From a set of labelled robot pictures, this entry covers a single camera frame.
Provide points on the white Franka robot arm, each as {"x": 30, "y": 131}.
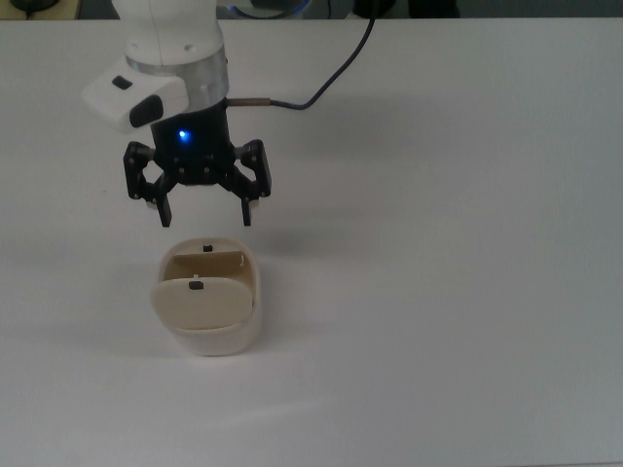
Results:
{"x": 165, "y": 34}

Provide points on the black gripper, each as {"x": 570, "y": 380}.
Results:
{"x": 194, "y": 141}

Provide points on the small white lidded bin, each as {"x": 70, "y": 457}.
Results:
{"x": 209, "y": 301}

